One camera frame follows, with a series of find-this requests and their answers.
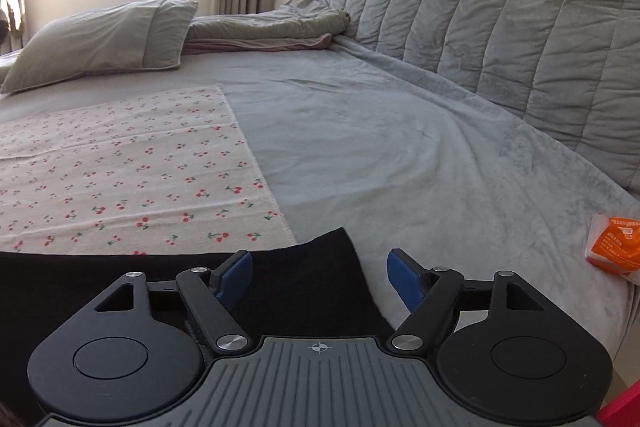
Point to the folded grey pink quilt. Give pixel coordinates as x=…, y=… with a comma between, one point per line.
x=275, y=31

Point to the grey bed sheet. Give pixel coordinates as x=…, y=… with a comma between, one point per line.
x=398, y=157

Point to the cherry print bed cloth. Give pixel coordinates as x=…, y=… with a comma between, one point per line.
x=158, y=174

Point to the grey pillow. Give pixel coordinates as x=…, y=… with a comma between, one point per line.
x=140, y=36

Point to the orange tissue pack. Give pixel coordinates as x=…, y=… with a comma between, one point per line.
x=613, y=246

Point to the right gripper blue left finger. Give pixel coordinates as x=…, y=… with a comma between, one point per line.
x=230, y=280

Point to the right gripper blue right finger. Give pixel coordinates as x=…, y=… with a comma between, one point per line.
x=406, y=276

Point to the grey quilted headboard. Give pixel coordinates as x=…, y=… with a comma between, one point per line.
x=569, y=68

